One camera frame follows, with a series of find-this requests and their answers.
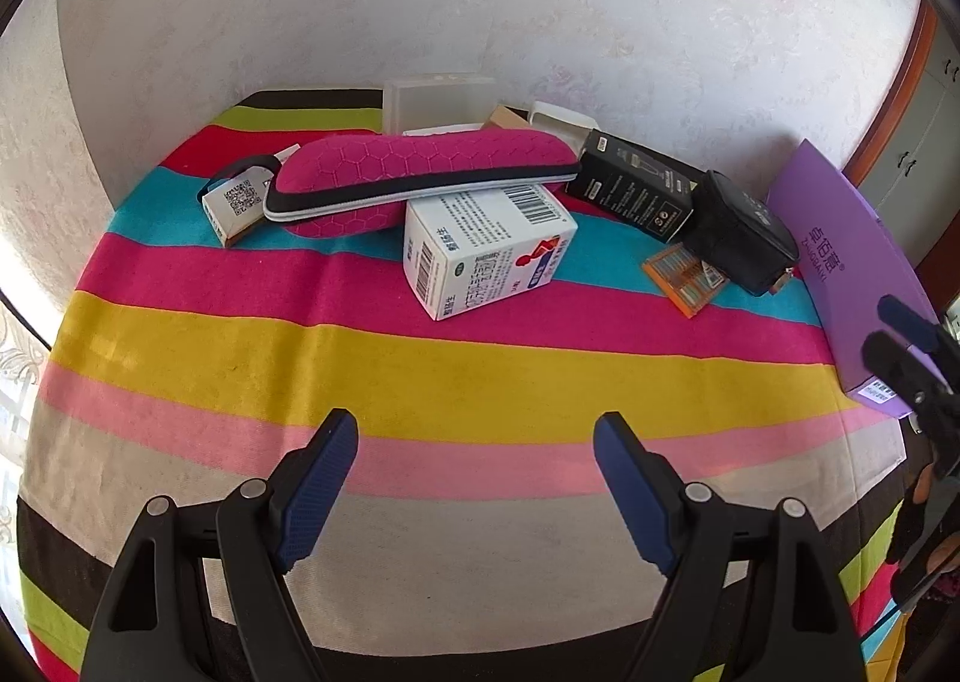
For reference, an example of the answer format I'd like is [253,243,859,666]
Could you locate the brown wooden frame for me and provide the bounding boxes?
[840,7,938,180]

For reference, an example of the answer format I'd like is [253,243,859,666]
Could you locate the black zip pouch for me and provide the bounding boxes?
[681,170,800,297]

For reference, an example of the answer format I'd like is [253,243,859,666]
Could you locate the small white labelled box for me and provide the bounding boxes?
[199,157,280,248]

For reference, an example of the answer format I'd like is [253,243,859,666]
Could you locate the white cabinet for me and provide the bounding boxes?
[855,14,960,270]

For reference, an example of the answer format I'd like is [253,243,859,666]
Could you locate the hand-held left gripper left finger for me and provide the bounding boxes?
[79,408,359,682]

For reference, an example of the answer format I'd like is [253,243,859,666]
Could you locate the window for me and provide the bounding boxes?
[0,292,61,503]

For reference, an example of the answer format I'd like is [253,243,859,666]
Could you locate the black product carton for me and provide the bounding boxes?
[564,128,710,238]

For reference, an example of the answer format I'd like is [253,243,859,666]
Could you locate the striped colourful tablecloth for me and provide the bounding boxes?
[15,89,920,682]

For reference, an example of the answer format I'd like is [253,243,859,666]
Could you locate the tan cardboard piece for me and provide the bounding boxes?
[480,104,537,135]

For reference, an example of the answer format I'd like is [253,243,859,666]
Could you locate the orange clear-lid pick box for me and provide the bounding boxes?
[642,241,727,318]

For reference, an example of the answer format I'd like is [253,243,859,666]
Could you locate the person's right hand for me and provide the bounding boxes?
[889,460,960,615]

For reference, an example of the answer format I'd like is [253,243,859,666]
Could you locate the magenta glasses case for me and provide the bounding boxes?
[262,130,582,240]

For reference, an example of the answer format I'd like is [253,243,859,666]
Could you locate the white medicine box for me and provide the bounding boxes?
[403,185,578,321]

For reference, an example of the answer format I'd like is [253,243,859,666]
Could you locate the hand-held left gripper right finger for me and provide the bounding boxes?
[592,410,863,682]

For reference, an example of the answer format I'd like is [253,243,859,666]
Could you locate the white plastic box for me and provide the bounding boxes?
[529,100,597,154]

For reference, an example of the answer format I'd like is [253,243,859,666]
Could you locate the purple cardboard box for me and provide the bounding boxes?
[765,139,946,420]

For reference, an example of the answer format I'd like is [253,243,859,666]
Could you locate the translucent plastic box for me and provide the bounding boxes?
[382,76,497,135]

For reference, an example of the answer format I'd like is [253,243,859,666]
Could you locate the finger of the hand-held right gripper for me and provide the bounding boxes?
[860,329,960,480]
[876,294,960,372]

